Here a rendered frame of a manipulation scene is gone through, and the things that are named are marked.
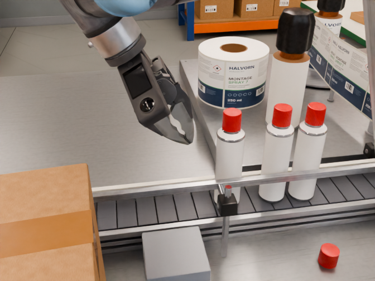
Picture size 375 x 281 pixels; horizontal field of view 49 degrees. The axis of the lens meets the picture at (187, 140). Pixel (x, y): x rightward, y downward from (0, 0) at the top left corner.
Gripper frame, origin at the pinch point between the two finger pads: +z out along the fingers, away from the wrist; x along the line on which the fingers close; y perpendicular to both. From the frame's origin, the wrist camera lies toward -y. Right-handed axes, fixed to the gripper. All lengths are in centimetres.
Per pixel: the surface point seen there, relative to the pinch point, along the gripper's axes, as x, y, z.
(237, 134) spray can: -8.2, -1.6, 3.2
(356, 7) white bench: -99, 162, 84
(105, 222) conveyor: 21.7, -2.1, 5.3
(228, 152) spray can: -5.2, -2.2, 5.2
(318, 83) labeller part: -36, 48, 37
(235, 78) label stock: -13.9, 37.8, 14.9
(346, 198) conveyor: -20.4, -3.3, 29.5
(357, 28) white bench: -82, 126, 74
